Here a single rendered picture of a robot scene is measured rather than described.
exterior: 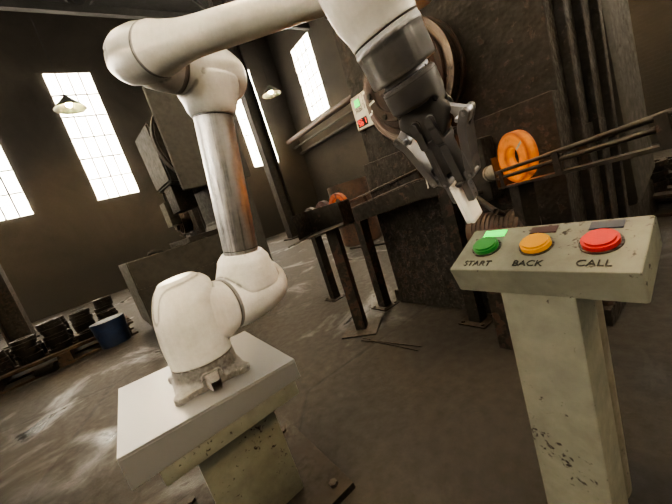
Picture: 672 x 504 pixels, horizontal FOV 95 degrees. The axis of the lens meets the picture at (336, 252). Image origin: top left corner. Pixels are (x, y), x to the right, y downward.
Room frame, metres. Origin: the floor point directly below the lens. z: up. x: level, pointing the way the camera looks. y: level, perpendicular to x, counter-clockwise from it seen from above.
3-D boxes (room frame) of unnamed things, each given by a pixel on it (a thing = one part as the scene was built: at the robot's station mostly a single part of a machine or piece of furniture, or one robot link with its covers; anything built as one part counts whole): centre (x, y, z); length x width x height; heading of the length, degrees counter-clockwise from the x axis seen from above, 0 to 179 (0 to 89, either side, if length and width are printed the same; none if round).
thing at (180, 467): (0.77, 0.42, 0.33); 0.32 x 0.32 x 0.04; 34
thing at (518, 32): (1.65, -0.87, 0.88); 1.08 x 0.73 x 1.76; 34
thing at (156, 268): (3.30, 1.59, 0.39); 1.03 x 0.83 x 0.79; 128
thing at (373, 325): (1.66, 0.01, 0.36); 0.26 x 0.20 x 0.72; 69
